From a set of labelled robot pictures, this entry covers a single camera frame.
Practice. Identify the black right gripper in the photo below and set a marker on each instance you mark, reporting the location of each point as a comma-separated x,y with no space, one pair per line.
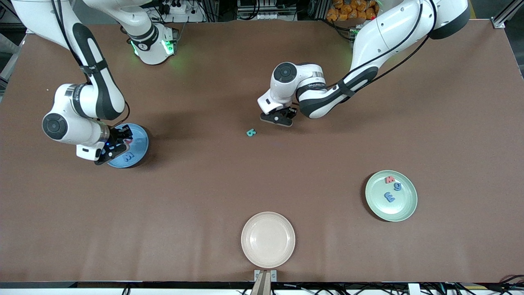
118,135

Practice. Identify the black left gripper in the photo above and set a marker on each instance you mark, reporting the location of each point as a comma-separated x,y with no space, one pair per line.
291,111

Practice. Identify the blue foam letter W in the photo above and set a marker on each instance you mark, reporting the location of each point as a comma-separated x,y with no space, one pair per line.
129,157

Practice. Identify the teal foam letter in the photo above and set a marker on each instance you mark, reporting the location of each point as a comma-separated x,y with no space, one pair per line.
251,132

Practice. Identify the small red foam letter w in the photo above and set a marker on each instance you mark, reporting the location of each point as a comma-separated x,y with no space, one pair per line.
390,179

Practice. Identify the blue round foam letter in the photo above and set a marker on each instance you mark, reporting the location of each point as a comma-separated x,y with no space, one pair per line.
395,187

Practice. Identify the blue three-pronged foam letter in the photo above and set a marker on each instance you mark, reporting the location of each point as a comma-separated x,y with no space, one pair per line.
389,197

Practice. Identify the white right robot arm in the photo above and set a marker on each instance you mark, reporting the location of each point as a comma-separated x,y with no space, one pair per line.
37,20

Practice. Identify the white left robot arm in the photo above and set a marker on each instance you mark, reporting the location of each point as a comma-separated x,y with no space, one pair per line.
389,28

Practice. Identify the blue plate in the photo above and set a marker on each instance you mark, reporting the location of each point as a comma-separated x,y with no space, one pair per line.
141,149

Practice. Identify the beige plate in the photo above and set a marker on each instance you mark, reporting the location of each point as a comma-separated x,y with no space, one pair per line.
268,239

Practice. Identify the green plate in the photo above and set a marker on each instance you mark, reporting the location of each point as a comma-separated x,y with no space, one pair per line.
403,207

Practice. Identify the grey base connector box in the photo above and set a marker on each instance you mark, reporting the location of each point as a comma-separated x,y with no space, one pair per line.
174,37
353,32

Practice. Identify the grey electronics rack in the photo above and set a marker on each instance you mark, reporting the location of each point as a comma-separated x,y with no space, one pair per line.
266,10

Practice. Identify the pile of orange bags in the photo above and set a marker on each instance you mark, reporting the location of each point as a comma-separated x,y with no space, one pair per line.
348,10

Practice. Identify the white power strip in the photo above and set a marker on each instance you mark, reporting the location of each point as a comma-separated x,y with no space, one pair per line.
180,9

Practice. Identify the black table edge rail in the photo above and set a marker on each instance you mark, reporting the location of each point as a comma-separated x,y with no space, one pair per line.
123,284

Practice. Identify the metal table edge bracket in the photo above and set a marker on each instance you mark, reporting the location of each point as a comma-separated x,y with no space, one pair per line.
265,282

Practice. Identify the aluminium frame post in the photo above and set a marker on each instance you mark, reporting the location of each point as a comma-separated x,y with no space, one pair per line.
501,20

